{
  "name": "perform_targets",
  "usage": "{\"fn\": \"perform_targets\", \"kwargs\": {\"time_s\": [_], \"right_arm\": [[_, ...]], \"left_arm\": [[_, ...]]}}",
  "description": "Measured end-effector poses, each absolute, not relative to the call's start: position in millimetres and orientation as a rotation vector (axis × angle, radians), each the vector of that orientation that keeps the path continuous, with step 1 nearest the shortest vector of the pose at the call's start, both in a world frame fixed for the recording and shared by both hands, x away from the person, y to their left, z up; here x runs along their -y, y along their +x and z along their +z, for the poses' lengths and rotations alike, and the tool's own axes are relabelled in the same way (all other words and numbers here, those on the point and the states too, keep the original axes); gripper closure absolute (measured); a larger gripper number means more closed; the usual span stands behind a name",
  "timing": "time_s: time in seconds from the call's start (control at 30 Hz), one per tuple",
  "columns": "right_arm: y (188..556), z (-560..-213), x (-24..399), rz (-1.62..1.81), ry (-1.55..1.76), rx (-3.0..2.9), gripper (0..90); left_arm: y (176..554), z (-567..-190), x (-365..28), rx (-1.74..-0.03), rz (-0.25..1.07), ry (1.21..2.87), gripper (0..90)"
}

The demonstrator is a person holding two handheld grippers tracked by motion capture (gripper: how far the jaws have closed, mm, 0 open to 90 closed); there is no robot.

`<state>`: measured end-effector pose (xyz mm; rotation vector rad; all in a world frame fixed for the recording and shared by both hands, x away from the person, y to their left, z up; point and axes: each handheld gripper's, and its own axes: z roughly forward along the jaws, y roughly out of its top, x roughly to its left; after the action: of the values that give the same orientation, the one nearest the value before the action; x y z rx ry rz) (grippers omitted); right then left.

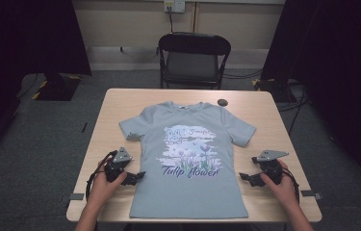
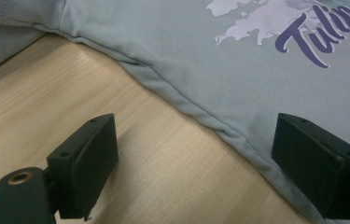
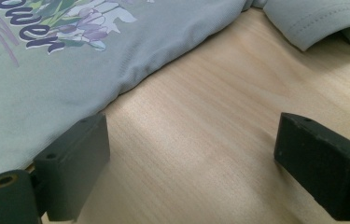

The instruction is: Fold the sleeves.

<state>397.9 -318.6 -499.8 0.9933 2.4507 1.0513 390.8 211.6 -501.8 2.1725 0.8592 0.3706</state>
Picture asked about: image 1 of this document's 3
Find right hand-held gripper cable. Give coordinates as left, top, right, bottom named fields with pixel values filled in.
left=282, top=167, right=300, bottom=205

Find white wall socket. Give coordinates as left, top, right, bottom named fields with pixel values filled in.
left=163, top=0, right=186, bottom=13

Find black wall socket cable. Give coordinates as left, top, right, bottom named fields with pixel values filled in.
left=168, top=6, right=174, bottom=34

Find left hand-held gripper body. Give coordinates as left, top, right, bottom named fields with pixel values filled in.
left=104, top=146, right=134, bottom=184

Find black folding chair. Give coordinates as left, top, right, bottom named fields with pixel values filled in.
left=157, top=31, right=232, bottom=90

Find person's right hand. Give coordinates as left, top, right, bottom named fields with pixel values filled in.
left=259, top=159, right=299, bottom=210

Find black curtain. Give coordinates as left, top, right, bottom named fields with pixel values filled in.
left=0, top=0, right=92, bottom=167
left=260, top=0, right=361, bottom=193

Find person's left hand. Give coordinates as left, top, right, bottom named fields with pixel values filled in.
left=87, top=159, right=128, bottom=210

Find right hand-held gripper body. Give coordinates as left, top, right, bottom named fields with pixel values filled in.
left=255, top=149, right=290, bottom=186

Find black stand base yellow tape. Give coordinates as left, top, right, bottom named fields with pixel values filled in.
left=32, top=72, right=83, bottom=102
left=252, top=77, right=297, bottom=104

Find black floor cables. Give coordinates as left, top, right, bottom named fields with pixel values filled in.
left=222, top=68, right=309, bottom=136

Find light blue printed T-shirt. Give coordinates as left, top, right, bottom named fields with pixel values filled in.
left=118, top=101, right=257, bottom=219

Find vertical wall conduit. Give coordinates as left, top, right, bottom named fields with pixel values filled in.
left=193, top=2, right=199, bottom=34

